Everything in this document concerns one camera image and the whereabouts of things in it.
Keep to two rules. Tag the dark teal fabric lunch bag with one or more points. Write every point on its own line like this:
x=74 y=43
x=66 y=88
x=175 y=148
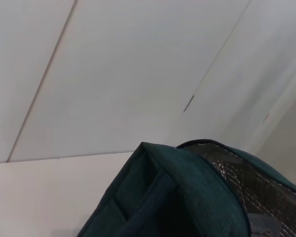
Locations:
x=177 y=187

